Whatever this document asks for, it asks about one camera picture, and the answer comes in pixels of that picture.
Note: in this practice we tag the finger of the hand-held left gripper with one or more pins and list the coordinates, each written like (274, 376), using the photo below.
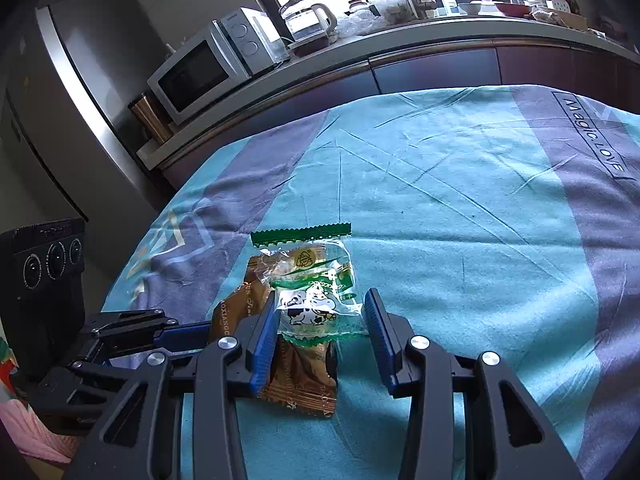
(107, 372)
(135, 332)

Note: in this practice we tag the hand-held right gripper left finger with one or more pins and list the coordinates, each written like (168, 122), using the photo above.
(265, 350)

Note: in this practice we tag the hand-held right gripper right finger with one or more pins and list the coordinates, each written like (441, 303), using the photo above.
(380, 350)

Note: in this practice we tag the gold brown snack wrapper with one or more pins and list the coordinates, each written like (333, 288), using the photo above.
(300, 385)

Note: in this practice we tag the green clear candy wrapper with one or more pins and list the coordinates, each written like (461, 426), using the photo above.
(310, 280)

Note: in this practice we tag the teal and purple tablecloth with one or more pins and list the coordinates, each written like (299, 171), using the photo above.
(475, 210)

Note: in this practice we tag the copper thermos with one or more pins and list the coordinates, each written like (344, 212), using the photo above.
(152, 117)

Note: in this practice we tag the silver refrigerator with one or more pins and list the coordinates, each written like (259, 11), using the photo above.
(75, 85)

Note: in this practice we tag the white microwave oven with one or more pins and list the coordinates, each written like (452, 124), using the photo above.
(195, 77)

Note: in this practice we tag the dark kitchen cabinet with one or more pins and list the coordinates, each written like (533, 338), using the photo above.
(450, 67)

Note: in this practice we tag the clear plastic bag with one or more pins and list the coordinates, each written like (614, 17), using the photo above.
(360, 21)

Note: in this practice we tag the glass electric kettle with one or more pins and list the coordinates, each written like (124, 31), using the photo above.
(307, 20)

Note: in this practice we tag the white bowl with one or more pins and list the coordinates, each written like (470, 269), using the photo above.
(470, 8)

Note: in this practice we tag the red bowl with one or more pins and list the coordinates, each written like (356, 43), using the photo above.
(512, 9)

